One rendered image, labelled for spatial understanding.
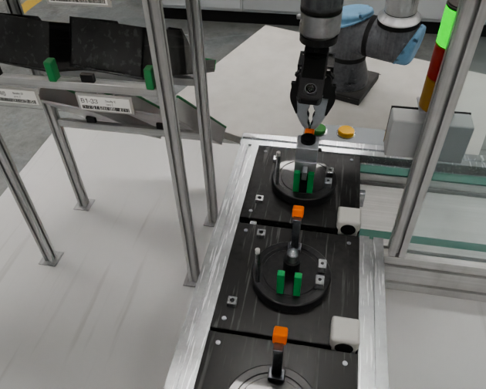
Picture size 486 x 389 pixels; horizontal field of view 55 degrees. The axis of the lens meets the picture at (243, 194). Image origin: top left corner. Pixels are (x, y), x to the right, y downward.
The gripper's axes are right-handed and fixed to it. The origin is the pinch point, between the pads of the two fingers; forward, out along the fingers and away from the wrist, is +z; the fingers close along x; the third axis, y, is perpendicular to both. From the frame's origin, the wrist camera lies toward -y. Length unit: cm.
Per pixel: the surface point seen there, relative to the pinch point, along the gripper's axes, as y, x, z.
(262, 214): -17.1, 7.3, 10.3
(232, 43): 258, 74, 108
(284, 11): 295, 38, 96
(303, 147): -8.3, 0.6, -1.2
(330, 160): 2.6, -5.4, 10.3
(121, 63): -23.2, 27.9, -24.8
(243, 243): -25.2, 9.7, 10.3
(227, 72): 59, 32, 22
